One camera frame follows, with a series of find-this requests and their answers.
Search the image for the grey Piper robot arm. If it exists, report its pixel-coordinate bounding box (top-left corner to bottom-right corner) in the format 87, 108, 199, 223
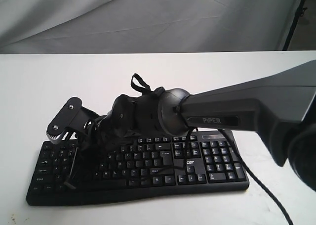
46, 60, 316, 189

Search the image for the grey backdrop cloth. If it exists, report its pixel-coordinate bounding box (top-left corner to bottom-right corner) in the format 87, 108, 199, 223
0, 0, 300, 54

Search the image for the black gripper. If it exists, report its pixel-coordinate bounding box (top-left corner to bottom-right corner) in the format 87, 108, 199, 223
45, 93, 139, 159

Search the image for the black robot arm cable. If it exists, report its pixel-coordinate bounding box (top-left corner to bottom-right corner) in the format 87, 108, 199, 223
63, 73, 298, 225

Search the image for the black acer keyboard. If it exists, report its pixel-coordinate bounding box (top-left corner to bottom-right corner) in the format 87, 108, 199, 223
26, 131, 249, 206

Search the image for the black tripod stand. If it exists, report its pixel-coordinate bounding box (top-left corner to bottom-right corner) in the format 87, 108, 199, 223
282, 0, 316, 51

